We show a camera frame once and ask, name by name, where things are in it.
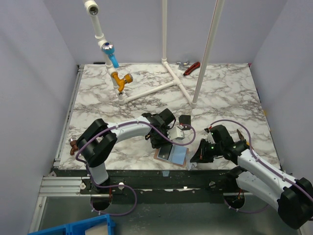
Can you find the black VIP card stack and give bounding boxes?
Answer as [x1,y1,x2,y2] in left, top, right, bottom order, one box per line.
[179,115,191,129]

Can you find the single black VIP card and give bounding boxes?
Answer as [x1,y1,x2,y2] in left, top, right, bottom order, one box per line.
[157,145,173,161]

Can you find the pink leather card holder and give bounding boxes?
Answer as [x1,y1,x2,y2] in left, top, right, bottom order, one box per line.
[154,144,189,167]

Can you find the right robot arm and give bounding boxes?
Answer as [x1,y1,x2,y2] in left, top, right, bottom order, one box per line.
[190,125,313,230]

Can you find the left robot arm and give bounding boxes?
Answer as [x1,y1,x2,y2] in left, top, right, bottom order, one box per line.
[76,108,176,193]

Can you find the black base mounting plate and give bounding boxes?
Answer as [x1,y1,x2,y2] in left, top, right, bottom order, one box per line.
[80,169,243,204]

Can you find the orange valve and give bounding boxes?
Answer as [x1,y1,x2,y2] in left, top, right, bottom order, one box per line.
[111,72,134,93]

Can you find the metal clamp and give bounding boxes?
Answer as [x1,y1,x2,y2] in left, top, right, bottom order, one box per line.
[176,61,190,67]

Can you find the blue valve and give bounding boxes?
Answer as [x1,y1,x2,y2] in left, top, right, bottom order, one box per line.
[101,42,119,68]

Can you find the brown brass valve fitting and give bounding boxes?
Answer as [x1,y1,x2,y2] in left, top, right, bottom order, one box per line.
[69,138,78,156]

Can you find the blue plastic bin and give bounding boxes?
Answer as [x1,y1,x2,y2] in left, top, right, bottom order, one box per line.
[29,215,116,235]

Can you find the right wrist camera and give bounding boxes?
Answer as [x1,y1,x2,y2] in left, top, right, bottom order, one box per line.
[206,129,215,143]

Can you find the yellow handled pliers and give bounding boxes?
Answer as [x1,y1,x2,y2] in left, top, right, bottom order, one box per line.
[237,129,249,145]

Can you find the white PVC pipe frame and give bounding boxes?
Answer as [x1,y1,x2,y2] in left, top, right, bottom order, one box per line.
[83,0,224,108]

